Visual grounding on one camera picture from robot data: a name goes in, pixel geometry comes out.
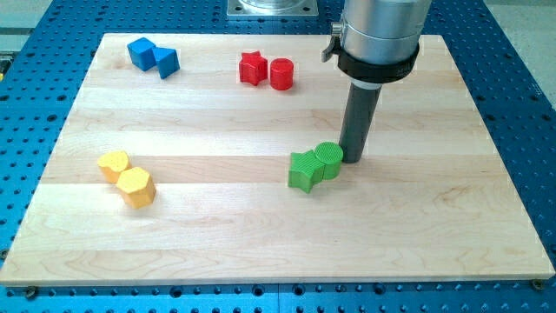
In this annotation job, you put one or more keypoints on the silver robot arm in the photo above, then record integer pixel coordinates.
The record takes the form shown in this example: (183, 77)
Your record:
(377, 41)

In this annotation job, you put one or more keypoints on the green star block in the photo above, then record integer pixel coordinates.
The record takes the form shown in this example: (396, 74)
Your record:
(305, 171)

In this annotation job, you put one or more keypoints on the green cylinder block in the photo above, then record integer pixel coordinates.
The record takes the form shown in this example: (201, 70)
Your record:
(331, 155)

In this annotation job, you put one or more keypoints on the red cylinder block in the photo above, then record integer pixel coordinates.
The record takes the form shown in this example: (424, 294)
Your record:
(281, 74)

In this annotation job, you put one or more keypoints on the red star block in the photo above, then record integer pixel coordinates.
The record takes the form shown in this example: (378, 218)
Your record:
(253, 68)

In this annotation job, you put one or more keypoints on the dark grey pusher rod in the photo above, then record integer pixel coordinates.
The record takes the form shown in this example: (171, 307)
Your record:
(358, 116)

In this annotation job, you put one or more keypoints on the wooden board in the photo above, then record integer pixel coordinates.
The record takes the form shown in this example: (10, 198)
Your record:
(430, 199)

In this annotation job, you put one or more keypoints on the yellow hexagon block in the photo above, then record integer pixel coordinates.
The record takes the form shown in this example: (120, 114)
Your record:
(136, 187)

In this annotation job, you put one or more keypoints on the blue triangular block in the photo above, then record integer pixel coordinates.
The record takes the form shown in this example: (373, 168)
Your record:
(166, 61)

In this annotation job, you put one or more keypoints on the yellow heart block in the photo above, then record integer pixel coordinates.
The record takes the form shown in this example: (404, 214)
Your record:
(112, 164)

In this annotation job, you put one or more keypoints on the blue cube block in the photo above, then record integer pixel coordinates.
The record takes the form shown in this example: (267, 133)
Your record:
(141, 53)

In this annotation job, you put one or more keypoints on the blue perforated table plate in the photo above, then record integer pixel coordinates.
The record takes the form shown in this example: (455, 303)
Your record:
(505, 52)

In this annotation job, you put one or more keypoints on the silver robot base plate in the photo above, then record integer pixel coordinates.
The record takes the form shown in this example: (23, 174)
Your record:
(272, 8)

